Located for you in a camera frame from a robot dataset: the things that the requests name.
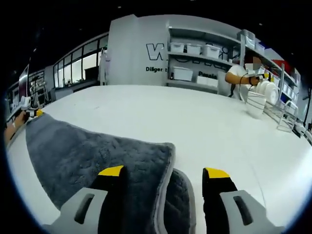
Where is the grey shelf unit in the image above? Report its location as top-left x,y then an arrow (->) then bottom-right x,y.
167,25 -> 302,98

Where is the black framed window wall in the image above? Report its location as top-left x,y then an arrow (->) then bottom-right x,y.
52,35 -> 109,90

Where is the person's left hand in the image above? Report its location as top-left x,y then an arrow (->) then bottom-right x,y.
14,113 -> 30,125

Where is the wire dish rack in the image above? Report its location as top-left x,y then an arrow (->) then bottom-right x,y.
264,96 -> 299,134

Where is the row of white storage bins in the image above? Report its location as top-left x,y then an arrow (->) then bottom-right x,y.
170,29 -> 297,102

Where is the grey towel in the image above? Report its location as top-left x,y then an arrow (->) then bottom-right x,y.
25,114 -> 197,234

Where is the hanging white coat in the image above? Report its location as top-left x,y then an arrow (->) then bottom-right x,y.
98,47 -> 113,86

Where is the stack of white bowls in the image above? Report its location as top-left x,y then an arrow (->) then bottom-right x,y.
255,80 -> 280,105

